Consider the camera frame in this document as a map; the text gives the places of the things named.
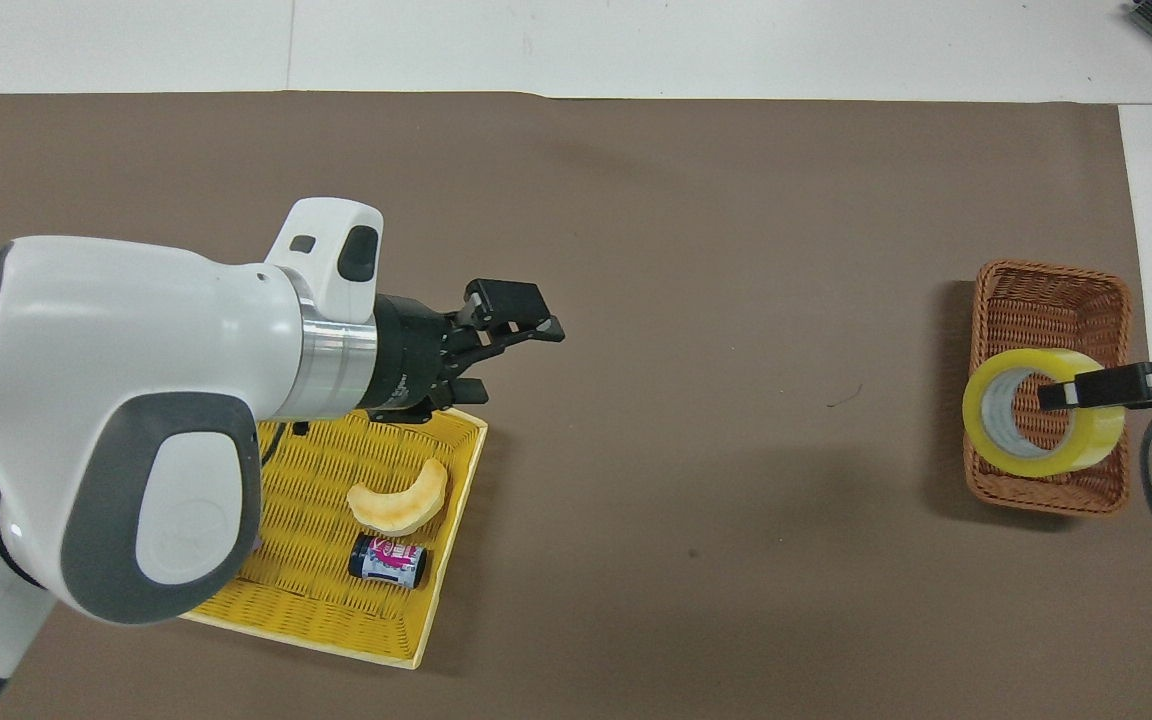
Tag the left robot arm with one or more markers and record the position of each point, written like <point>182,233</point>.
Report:
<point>106,350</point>

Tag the pale orange melon slice toy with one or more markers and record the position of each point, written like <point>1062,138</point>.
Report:
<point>406,508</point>

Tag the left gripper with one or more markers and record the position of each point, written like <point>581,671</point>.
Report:
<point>411,355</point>

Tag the yellow woven basket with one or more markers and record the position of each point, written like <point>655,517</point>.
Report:
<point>316,520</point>

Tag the small black pink can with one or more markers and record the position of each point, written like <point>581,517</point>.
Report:
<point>388,561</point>

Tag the yellow clear tape roll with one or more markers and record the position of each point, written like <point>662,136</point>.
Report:
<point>1096,435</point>

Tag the brown wicker basket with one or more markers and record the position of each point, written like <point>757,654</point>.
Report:
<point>1046,305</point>

